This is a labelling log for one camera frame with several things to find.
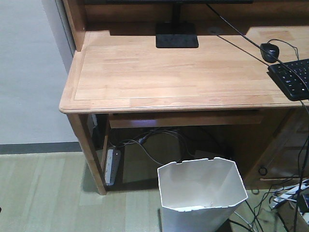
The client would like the white plastic trash bin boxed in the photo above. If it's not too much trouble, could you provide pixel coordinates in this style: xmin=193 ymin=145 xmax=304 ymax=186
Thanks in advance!
xmin=157 ymin=157 xmax=248 ymax=232

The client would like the light wooden desk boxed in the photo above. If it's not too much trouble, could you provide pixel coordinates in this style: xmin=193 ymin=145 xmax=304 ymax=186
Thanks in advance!
xmin=59 ymin=0 xmax=309 ymax=195

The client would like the grey power strip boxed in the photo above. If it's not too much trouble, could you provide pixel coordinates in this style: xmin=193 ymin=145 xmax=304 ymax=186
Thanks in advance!
xmin=105 ymin=149 xmax=121 ymax=186

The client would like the black monitor with stand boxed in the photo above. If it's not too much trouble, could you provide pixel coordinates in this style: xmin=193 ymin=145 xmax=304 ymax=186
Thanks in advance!
xmin=105 ymin=0 xmax=253 ymax=48

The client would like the black computer mouse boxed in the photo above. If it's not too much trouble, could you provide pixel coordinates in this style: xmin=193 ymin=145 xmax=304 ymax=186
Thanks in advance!
xmin=260 ymin=43 xmax=280 ymax=63

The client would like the black keyboard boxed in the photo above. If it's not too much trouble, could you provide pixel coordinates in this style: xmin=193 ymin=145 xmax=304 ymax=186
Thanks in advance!
xmin=267 ymin=59 xmax=309 ymax=101

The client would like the grey cable under desk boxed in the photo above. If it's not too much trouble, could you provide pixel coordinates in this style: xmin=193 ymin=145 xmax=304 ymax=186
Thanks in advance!
xmin=115 ymin=130 xmax=184 ymax=167

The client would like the black monitor cable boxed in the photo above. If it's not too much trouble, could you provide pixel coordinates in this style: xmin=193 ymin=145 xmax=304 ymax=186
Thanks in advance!
xmin=205 ymin=3 xmax=309 ymax=232

